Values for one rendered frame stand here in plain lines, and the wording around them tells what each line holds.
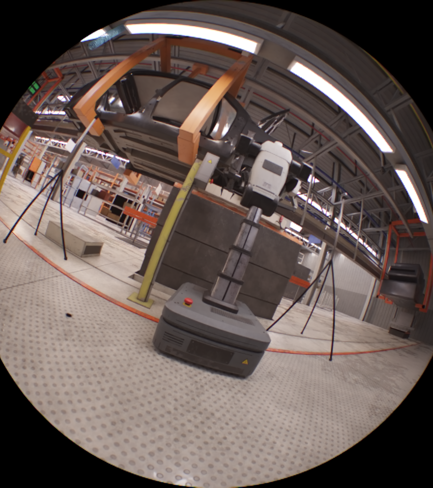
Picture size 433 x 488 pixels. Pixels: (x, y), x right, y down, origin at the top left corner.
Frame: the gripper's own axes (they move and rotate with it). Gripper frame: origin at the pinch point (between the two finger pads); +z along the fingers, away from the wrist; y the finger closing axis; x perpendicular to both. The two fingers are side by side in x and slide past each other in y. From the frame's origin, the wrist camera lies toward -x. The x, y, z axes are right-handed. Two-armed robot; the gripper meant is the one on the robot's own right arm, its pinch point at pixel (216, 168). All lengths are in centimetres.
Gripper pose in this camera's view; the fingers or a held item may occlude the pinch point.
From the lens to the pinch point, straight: 137.9
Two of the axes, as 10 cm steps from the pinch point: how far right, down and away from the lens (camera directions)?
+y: 1.7, -0.2, -9.8
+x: -3.7, 9.2, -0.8
